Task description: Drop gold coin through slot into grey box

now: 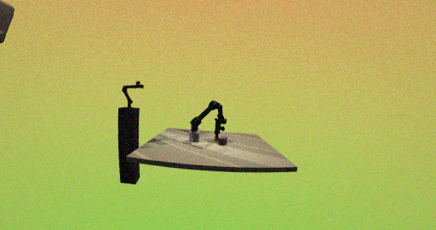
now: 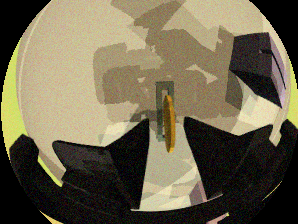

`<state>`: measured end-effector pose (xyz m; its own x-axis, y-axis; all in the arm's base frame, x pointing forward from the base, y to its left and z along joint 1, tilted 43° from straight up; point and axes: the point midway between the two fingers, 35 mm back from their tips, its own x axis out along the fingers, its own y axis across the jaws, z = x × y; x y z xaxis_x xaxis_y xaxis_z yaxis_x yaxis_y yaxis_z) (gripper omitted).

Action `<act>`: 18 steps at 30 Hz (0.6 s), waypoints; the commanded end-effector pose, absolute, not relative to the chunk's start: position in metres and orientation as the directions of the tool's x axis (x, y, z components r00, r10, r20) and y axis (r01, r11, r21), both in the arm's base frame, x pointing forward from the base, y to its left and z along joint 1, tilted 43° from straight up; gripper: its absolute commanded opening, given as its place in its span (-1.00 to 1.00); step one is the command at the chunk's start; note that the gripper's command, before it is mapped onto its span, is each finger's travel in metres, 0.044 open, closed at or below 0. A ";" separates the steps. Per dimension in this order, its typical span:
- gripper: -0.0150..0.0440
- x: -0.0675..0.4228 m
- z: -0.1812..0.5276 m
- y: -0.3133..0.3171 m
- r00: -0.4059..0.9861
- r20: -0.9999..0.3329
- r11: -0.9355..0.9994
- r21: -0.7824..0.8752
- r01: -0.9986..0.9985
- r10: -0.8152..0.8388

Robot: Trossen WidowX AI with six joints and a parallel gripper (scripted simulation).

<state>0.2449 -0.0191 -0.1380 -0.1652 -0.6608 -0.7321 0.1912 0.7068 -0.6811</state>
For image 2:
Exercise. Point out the gold coin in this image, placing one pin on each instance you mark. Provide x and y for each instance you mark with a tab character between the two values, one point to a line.
170	126

